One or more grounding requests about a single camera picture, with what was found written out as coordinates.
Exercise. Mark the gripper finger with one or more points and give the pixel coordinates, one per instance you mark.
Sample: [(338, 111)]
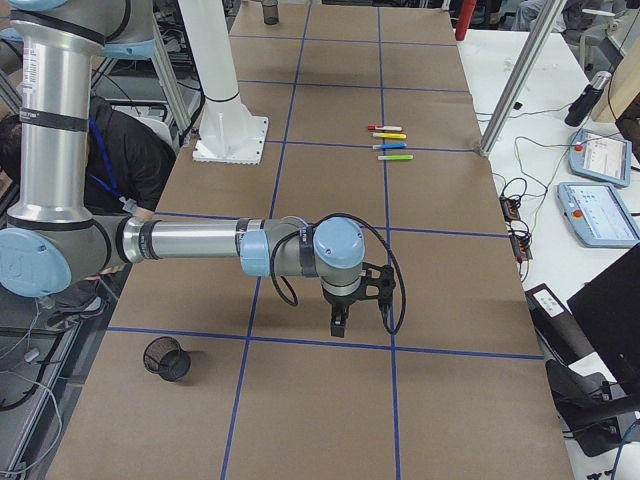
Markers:
[(341, 325), (335, 327)]

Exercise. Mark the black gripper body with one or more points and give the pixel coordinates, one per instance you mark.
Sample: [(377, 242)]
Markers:
[(338, 303)]

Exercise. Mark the blue highlighter pen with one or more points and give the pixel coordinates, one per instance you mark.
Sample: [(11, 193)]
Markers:
[(390, 146)]

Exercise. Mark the red white whiteboard marker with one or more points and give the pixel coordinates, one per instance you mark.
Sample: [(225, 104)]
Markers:
[(384, 128)]

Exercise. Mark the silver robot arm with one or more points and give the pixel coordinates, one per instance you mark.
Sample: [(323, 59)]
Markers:
[(52, 240)]

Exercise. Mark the green highlighter pen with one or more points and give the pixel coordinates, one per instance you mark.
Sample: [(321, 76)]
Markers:
[(395, 157)]

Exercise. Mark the near black mesh pen cup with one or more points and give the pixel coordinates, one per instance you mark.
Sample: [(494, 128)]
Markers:
[(165, 357)]

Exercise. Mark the black mesh pen cup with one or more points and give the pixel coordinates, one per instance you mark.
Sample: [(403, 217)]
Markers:
[(270, 12), (165, 357)]

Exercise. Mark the yellow highlighter pen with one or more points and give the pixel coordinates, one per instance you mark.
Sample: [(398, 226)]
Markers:
[(389, 135)]

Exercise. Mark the black orange adapter box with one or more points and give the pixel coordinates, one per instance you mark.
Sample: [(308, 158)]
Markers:
[(510, 209)]

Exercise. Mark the black device with white label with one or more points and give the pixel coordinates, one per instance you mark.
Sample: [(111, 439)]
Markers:
[(557, 326)]

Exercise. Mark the person in black jacket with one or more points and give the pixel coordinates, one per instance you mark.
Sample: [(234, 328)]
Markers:
[(127, 168)]

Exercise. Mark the black monitor stand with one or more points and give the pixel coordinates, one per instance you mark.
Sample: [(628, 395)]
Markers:
[(596, 412)]

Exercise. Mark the near teach pendant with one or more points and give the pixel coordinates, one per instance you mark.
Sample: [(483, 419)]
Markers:
[(597, 214)]

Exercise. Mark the teach pendant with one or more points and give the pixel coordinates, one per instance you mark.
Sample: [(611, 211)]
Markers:
[(597, 214), (601, 157)]

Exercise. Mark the far teach pendant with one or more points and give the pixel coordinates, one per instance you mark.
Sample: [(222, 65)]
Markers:
[(601, 157)]

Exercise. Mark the far black mesh pen cup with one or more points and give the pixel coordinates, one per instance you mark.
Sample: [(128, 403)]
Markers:
[(270, 12)]

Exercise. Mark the black water bottle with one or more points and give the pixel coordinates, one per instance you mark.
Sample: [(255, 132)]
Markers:
[(582, 106)]

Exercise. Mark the red cylinder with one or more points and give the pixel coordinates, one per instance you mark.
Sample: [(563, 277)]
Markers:
[(464, 19)]

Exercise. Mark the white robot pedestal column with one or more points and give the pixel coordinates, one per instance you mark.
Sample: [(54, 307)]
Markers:
[(228, 132)]

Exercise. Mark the aluminium frame post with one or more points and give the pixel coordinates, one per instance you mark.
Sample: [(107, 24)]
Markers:
[(538, 19)]

